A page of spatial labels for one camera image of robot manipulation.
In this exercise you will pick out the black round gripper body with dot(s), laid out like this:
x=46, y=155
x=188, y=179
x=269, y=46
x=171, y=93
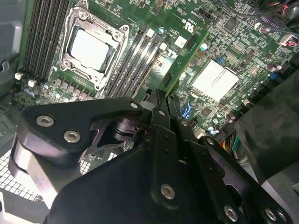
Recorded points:
x=105, y=198

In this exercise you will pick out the green RAM stick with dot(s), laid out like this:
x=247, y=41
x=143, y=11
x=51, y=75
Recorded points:
x=197, y=47

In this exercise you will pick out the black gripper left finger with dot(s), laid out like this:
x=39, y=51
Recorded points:
x=58, y=121

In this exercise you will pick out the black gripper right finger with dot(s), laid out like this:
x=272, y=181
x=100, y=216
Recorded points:
x=210, y=163

